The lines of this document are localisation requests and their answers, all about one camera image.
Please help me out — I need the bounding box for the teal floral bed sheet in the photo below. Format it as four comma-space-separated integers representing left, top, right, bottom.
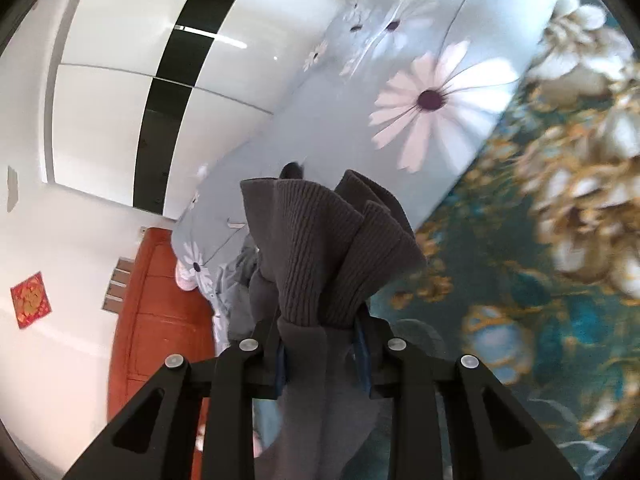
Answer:
373, 0, 639, 479

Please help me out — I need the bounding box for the grey clothes pile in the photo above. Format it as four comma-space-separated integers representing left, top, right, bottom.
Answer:
212, 244, 258, 352

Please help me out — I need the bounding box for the red wooden headboard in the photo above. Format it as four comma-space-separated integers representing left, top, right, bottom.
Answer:
105, 225, 222, 480

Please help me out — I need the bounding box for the light blue daisy quilt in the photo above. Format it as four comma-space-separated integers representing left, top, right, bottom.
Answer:
171, 0, 574, 356

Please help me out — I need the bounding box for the red paper wall decoration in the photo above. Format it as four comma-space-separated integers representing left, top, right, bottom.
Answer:
11, 272, 51, 330

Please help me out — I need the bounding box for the white wardrobe with black stripe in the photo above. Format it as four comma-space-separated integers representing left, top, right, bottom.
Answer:
48, 0, 347, 219

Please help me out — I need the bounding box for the dark grey knit garment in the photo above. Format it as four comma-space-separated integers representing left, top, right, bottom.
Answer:
241, 170, 425, 479

